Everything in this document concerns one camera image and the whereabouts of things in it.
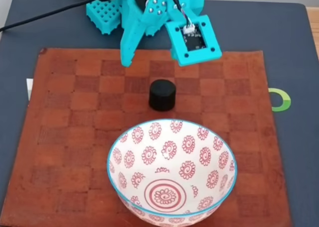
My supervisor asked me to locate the turquoise framed camera box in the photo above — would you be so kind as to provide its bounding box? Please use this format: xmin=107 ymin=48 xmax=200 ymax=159
xmin=165 ymin=13 xmax=223 ymax=67

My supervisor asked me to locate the thin camera cable white plug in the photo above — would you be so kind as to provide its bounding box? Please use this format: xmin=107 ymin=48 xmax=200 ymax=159
xmin=165 ymin=0 xmax=196 ymax=35

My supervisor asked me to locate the thick black cable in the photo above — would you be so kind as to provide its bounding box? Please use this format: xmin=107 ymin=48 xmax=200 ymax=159
xmin=0 ymin=0 xmax=115 ymax=32

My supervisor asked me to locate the green ring sticker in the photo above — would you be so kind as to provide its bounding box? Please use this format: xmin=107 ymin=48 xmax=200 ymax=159
xmin=270 ymin=88 xmax=292 ymax=113

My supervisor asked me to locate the white paper slip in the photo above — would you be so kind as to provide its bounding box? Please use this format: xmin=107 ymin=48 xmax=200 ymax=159
xmin=26 ymin=78 xmax=34 ymax=101

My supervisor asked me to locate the white bowl red flower pattern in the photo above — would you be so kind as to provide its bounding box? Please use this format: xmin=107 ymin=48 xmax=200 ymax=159
xmin=107 ymin=118 xmax=238 ymax=227

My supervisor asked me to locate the black cylinder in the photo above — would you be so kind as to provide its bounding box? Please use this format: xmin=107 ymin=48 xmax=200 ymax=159
xmin=149 ymin=79 xmax=177 ymax=112

